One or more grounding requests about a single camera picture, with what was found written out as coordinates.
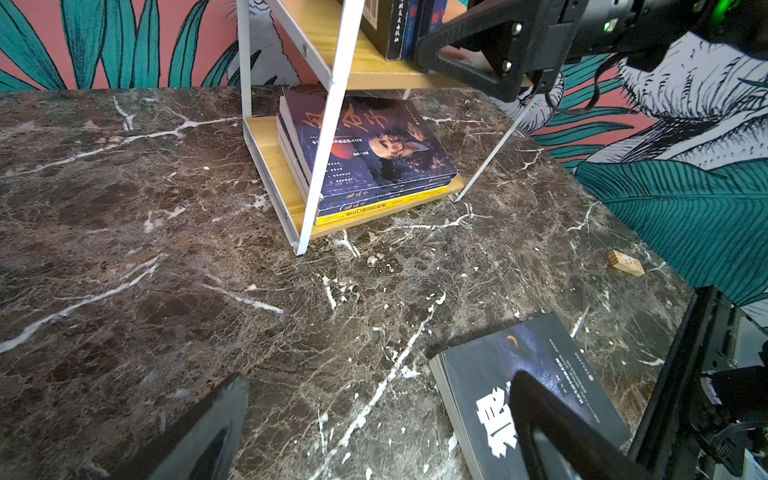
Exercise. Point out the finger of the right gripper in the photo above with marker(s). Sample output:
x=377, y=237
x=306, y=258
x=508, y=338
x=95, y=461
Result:
x=503, y=47

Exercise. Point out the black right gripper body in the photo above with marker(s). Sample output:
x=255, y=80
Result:
x=643, y=31

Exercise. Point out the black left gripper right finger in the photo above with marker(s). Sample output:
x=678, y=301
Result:
x=556, y=443

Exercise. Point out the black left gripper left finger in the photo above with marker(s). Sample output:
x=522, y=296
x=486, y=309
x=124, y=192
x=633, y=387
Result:
x=199, y=445

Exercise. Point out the dark wolf cover book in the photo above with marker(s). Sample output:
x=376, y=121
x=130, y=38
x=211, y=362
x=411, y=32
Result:
x=506, y=392

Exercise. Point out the dark brown book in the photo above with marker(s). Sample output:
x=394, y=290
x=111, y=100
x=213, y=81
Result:
x=384, y=23

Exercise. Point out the small wooden block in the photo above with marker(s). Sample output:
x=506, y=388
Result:
x=625, y=263

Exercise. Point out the white metal wooden shelf rack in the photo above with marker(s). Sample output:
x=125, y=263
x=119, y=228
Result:
x=327, y=35

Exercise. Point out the yellow cover book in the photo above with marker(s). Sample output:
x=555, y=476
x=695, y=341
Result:
x=384, y=209

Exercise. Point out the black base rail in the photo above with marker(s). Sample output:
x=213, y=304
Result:
x=707, y=415

